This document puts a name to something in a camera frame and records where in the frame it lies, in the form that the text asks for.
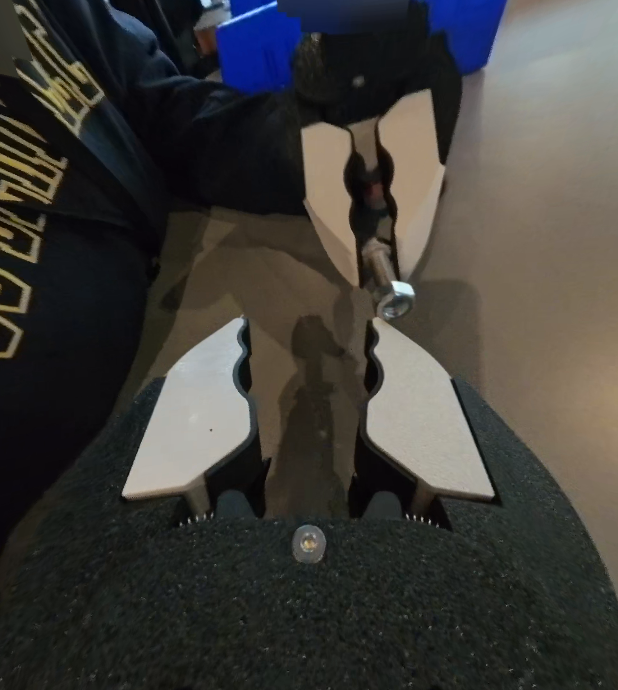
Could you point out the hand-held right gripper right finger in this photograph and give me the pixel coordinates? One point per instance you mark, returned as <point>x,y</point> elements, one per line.
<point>427,426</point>

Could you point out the steel hex nut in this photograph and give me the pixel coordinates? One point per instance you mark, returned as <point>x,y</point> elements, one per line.
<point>407,294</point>

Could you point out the blue plastic bin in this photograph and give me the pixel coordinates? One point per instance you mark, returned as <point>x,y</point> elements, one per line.
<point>255,59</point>

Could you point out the steel hex bolt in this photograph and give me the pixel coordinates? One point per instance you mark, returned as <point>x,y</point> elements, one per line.
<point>379,264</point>

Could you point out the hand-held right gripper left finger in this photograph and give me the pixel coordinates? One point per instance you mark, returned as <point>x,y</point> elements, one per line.
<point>190,426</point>

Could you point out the person's left forearm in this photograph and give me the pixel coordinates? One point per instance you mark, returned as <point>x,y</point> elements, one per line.
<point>222,140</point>

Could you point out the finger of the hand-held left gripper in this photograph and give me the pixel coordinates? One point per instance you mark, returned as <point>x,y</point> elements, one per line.
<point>419,178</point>
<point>325,183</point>

